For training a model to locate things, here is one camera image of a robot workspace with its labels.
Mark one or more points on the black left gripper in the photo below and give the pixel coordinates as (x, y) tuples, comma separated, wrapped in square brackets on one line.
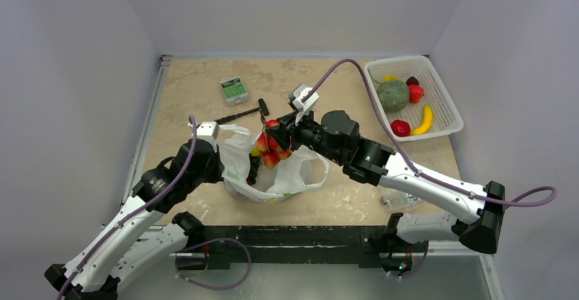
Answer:
[(217, 175)]

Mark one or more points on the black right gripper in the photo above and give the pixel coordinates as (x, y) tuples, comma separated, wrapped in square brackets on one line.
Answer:
[(287, 127)]

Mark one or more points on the red fake cherry bunch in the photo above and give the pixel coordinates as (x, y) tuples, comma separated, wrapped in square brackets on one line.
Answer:
[(269, 151)]

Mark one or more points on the white plastic shopping bag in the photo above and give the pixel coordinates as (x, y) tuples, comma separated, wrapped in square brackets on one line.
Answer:
[(304, 171)]

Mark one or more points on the red fake apple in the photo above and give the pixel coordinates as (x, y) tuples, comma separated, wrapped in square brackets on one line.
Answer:
[(400, 128)]

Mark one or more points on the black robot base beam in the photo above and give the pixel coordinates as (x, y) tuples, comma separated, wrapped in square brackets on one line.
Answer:
[(219, 247)]

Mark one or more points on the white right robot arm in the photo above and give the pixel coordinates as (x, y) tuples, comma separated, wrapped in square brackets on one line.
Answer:
[(476, 208)]

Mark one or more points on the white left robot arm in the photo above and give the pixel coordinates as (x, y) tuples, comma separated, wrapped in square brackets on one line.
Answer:
[(95, 271)]

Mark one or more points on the dark fake grape bunch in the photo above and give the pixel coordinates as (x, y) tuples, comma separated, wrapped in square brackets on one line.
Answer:
[(255, 164)]

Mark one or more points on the green fake melon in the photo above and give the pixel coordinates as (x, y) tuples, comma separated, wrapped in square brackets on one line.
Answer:
[(393, 95)]

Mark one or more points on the yellow fake lemon in basket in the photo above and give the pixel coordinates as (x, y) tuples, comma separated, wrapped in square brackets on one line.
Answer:
[(388, 78)]

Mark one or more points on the red fake strawberry in basket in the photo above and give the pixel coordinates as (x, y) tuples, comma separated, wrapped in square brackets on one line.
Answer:
[(416, 93)]

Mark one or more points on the dark maroon fake fruit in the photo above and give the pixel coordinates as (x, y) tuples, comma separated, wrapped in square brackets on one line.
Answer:
[(412, 81)]

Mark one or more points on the yellow fake banana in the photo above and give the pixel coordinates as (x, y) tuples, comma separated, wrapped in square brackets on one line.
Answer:
[(427, 121)]

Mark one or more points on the black rubber mallet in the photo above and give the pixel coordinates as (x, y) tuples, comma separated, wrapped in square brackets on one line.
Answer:
[(262, 108)]

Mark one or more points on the green labelled screw box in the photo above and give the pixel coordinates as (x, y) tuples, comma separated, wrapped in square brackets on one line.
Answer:
[(234, 91)]

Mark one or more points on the clear compartment screw organizer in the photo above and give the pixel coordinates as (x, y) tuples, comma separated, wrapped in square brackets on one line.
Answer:
[(398, 200)]

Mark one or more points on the white plastic basket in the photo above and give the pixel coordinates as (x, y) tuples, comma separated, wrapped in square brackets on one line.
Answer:
[(447, 119)]

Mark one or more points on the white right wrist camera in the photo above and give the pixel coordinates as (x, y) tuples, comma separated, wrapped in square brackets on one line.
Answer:
[(302, 100)]

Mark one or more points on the aluminium frame rail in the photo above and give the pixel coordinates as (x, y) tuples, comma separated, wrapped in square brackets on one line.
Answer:
[(140, 152)]

